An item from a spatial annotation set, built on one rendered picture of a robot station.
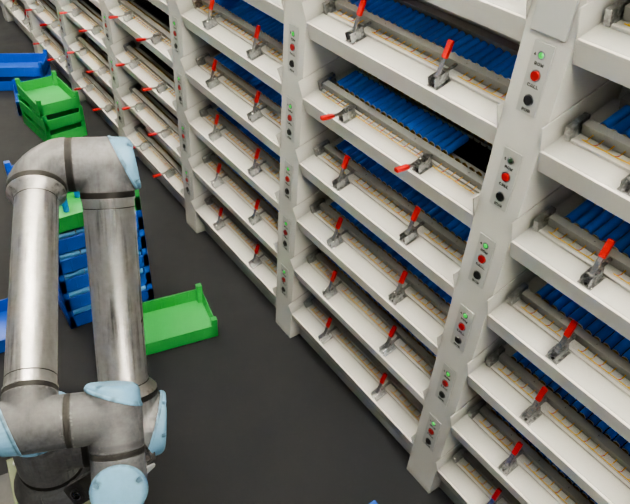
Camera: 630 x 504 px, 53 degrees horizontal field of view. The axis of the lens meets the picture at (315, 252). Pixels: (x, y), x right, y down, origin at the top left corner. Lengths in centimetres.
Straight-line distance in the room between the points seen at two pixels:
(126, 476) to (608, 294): 86
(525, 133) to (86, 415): 87
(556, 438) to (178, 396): 114
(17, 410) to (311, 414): 108
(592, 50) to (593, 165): 19
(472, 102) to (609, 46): 30
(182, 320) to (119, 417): 120
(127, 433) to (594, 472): 90
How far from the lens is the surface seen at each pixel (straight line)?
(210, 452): 194
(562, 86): 111
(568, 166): 113
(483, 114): 123
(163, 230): 270
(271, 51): 189
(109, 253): 142
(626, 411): 130
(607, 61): 106
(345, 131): 155
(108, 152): 141
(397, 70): 137
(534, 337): 135
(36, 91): 357
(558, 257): 124
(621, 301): 119
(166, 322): 228
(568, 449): 145
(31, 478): 161
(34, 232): 131
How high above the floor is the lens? 161
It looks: 39 degrees down
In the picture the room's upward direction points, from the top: 4 degrees clockwise
